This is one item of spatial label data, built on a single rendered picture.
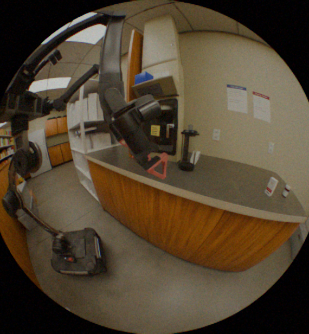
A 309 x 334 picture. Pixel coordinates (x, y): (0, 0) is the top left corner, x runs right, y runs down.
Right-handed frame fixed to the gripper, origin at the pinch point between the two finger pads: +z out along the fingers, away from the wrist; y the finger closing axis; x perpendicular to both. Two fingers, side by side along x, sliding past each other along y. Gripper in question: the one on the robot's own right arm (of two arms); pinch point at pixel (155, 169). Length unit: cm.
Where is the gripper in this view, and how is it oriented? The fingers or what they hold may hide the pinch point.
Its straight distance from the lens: 32.5
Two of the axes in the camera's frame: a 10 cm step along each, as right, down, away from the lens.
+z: 4.5, 7.0, 5.5
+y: -4.7, -3.4, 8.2
